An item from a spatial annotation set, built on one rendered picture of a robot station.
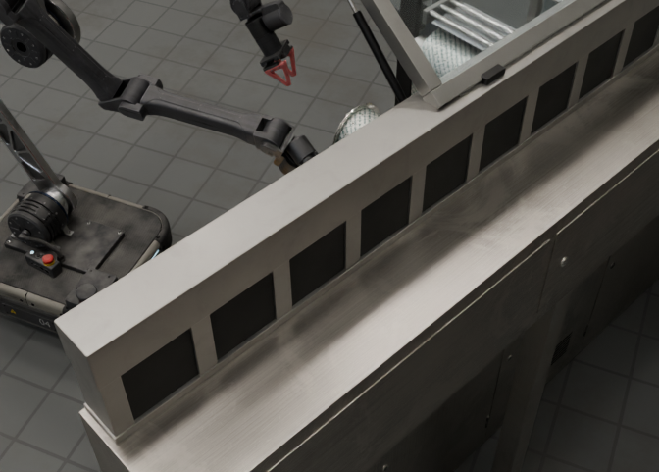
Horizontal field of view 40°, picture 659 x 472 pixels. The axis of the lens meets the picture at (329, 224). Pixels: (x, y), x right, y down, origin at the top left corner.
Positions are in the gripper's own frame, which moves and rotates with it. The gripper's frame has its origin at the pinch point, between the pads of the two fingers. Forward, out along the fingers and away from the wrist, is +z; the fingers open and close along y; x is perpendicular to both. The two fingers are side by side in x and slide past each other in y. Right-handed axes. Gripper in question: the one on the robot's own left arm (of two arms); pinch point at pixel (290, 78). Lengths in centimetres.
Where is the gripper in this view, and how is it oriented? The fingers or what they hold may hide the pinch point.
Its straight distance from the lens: 257.5
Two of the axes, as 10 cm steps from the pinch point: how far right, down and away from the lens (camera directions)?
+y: 2.2, -5.9, 7.8
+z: 4.9, 7.6, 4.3
